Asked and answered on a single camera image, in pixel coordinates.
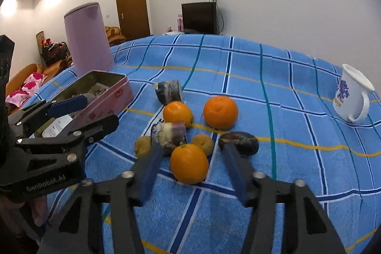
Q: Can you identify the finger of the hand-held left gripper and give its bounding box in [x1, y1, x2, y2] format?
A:
[15, 114, 120, 154]
[7, 95, 89, 139]

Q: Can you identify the pink tin box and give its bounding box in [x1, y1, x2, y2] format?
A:
[42, 70, 134, 138]

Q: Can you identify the small brown round fruit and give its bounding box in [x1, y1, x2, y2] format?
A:
[135, 136, 153, 158]
[191, 134, 214, 157]

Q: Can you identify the dark brown fruit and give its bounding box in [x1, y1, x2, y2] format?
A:
[218, 131, 259, 157]

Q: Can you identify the black television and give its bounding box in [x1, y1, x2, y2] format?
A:
[181, 2, 219, 35]

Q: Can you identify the orange armchair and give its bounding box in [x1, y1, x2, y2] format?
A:
[6, 64, 45, 94]

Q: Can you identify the brown wooden door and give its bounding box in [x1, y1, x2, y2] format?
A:
[114, 0, 151, 41]

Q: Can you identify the black power cable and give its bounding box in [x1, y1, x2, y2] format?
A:
[217, 2, 226, 34]

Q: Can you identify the blue plaid blanket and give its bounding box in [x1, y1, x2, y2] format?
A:
[6, 33, 381, 254]

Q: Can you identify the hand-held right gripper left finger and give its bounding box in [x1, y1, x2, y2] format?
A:
[37, 142, 165, 254]

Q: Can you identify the dark cluttered rack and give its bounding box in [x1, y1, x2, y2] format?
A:
[36, 31, 72, 68]

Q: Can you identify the pink floral cushion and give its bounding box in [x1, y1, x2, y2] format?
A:
[6, 72, 48, 107]

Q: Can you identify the brown leather sofa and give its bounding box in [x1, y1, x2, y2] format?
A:
[104, 26, 127, 47]

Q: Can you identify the large orange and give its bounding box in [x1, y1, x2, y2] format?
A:
[203, 95, 239, 130]

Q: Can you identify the white printed mug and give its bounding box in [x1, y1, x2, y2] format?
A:
[332, 64, 376, 125]

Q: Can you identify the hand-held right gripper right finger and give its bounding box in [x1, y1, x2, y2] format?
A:
[222, 142, 347, 254]

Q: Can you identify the small orange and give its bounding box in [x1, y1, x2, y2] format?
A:
[170, 143, 209, 185]
[162, 101, 195, 127]

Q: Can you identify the purple electric kettle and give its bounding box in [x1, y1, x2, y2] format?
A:
[63, 2, 115, 77]

